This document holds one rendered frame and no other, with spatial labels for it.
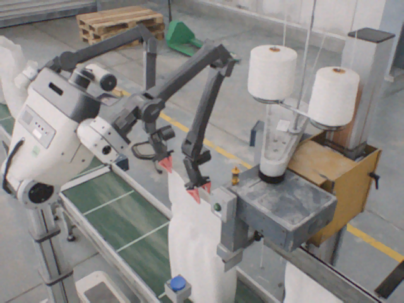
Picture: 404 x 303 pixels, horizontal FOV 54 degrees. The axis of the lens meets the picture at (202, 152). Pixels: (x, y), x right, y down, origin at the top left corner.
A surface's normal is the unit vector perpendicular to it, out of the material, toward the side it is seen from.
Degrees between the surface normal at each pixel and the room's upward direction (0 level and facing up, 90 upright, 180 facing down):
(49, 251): 90
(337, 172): 0
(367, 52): 90
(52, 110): 50
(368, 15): 90
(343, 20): 90
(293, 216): 0
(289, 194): 0
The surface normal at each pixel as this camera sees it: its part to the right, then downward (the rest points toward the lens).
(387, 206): 0.01, -0.84
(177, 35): 0.64, 0.19
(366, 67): -0.75, 0.35
